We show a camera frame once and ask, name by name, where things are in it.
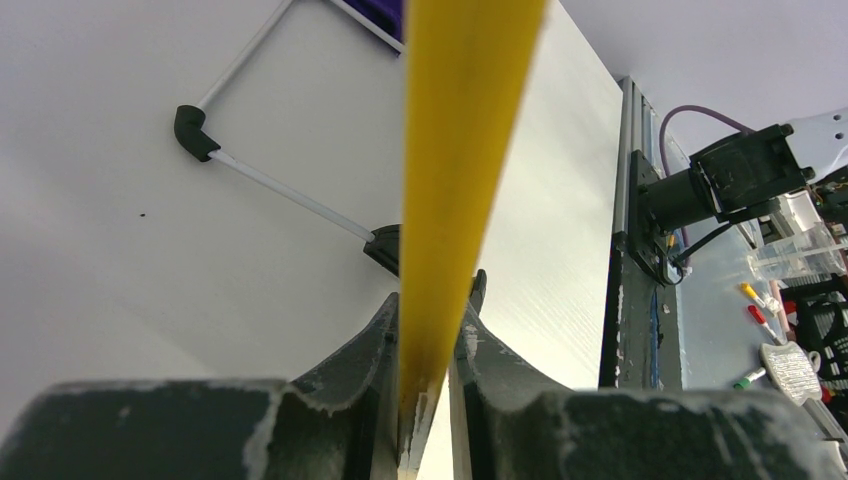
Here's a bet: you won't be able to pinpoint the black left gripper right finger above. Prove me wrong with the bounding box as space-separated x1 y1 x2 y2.
449 308 845 479

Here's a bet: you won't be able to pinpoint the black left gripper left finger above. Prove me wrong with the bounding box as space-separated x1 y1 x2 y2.
1 294 398 479

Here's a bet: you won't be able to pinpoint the yellow framed whiteboard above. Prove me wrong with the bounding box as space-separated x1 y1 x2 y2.
173 0 551 480

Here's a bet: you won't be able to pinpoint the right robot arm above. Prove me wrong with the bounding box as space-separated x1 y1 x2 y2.
638 105 847 232

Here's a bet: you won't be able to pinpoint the markers on side bench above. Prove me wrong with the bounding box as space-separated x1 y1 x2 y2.
731 281 836 407

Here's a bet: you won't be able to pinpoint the purple cloth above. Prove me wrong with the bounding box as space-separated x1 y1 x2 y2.
345 0 405 41

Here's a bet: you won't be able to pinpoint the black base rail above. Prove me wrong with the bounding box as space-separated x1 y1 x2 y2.
598 148 687 392

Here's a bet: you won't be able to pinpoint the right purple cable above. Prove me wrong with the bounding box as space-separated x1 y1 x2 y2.
659 104 757 179

